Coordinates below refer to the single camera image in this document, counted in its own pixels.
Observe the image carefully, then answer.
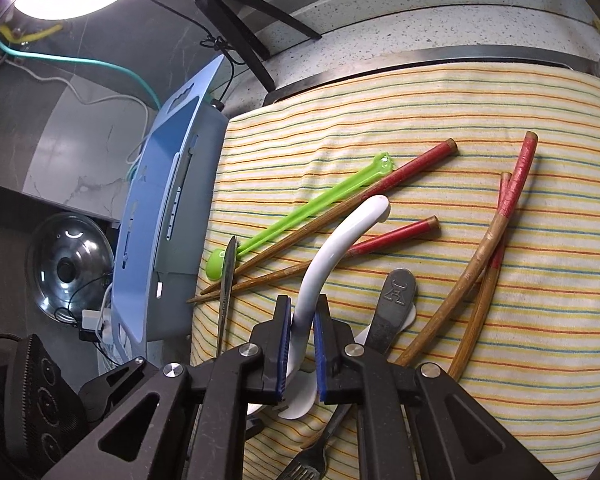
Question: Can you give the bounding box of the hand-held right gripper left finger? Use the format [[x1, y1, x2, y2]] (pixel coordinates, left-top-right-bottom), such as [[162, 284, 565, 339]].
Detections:
[[42, 295, 293, 480]]

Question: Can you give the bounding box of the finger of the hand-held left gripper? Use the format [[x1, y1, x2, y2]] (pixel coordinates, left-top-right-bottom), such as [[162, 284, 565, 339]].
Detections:
[[79, 357, 148, 423]]

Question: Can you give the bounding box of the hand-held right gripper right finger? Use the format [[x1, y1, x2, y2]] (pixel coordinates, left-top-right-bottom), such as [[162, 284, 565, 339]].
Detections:
[[314, 294, 556, 480]]

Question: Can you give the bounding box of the dark metal knife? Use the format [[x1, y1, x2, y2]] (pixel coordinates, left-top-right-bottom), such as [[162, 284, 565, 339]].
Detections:
[[215, 235, 238, 361]]

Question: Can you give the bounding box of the metal spoon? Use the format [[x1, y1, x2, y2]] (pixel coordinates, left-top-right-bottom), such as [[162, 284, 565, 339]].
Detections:
[[362, 268, 418, 356]]

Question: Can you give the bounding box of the white plastic spoon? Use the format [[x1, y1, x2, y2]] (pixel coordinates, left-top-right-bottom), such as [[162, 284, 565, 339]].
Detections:
[[247, 194, 392, 421]]

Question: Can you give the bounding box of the metal fork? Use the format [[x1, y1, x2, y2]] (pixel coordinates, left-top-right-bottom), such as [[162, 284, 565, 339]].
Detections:
[[275, 400, 353, 480]]

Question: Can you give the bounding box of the red-tipped wooden chopstick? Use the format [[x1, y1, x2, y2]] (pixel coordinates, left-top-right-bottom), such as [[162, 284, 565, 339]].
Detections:
[[186, 215, 441, 305], [200, 138, 458, 297], [394, 131, 539, 367], [447, 171, 513, 378]]

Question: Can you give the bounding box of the blue plastic drainer basket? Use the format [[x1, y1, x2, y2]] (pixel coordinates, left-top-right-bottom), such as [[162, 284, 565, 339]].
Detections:
[[111, 54, 229, 363]]

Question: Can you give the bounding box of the white power adapter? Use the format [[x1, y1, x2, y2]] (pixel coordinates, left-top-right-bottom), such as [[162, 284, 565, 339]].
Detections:
[[80, 310, 113, 333]]

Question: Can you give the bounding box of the green plastic spoon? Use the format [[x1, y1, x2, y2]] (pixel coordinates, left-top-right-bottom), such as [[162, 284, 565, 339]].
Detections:
[[204, 152, 396, 281]]

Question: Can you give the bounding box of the glass pot lid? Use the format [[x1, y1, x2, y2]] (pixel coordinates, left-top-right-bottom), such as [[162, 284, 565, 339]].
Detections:
[[26, 211, 116, 326]]

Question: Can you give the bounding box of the striped cloth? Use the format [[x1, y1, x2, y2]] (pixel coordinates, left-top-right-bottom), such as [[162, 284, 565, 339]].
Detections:
[[190, 57, 600, 480]]

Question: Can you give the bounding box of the stainless steel sink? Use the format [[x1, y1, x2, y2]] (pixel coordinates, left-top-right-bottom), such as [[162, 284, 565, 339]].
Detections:
[[262, 45, 596, 106]]

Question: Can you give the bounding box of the black tripod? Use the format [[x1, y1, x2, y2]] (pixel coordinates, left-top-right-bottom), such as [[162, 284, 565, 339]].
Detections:
[[170, 0, 323, 91]]

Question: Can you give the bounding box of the white cable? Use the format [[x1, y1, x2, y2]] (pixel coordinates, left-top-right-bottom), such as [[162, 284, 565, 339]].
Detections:
[[0, 55, 151, 171]]

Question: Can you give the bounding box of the black cable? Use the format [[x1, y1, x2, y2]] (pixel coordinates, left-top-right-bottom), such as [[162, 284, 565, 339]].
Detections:
[[140, 0, 246, 111]]

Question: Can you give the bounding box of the teal hose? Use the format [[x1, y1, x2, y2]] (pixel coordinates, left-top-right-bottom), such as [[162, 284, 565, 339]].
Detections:
[[0, 37, 161, 111]]

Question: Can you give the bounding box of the yellow hose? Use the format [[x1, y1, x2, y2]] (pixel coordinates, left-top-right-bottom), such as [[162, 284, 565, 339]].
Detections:
[[0, 24, 63, 46]]

